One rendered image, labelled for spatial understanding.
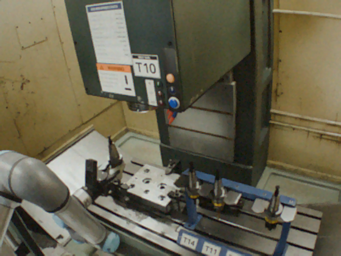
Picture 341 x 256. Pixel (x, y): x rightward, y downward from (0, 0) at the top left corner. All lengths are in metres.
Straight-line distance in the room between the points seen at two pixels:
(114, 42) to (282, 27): 1.08
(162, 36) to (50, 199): 0.53
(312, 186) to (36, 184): 1.80
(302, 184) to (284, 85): 0.74
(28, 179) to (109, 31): 0.50
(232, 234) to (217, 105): 0.69
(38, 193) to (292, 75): 1.51
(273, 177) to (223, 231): 0.89
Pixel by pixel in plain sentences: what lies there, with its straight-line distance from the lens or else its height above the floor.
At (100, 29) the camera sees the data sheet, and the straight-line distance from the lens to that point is 0.95.
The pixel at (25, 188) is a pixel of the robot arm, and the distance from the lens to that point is 0.76.
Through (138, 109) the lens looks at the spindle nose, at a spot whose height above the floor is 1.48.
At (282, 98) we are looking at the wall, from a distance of 1.87.
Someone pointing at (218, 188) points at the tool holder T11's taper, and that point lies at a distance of 1.06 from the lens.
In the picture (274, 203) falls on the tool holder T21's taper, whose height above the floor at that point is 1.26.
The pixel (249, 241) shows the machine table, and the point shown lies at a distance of 1.35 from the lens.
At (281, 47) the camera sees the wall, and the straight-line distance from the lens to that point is 1.76.
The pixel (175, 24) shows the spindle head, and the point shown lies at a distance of 0.78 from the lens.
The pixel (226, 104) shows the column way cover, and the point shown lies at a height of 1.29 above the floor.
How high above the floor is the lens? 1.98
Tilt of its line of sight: 31 degrees down
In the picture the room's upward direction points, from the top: 7 degrees counter-clockwise
